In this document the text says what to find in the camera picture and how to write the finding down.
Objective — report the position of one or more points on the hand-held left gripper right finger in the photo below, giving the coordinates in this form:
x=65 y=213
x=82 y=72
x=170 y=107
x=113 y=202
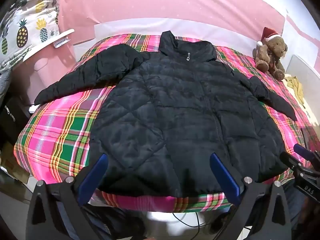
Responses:
x=223 y=177

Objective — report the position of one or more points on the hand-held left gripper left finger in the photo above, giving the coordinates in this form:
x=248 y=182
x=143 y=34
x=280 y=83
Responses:
x=96 y=170

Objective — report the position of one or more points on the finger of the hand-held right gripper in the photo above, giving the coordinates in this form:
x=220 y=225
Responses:
x=291 y=160
x=303 y=152

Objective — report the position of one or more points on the black puffer jacket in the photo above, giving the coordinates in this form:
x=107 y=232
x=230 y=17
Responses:
x=162 y=105

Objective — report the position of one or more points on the pink green plaid blanket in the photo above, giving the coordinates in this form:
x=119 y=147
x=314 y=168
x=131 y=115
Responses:
x=55 y=135

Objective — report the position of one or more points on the yellow cloth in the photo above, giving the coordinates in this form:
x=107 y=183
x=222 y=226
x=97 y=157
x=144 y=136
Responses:
x=296 y=85

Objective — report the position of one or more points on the white panel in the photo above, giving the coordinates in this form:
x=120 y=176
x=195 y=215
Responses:
x=307 y=80

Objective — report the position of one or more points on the black bag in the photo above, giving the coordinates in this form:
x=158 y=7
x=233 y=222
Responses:
x=12 y=120

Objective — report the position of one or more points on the brown teddy bear, santa hat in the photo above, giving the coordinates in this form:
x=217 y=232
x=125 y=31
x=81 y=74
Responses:
x=271 y=55

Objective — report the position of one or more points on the white clip rack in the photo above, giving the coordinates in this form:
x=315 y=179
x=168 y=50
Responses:
x=61 y=42

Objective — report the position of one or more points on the pineapple print curtain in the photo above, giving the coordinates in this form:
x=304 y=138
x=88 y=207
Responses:
x=22 y=30

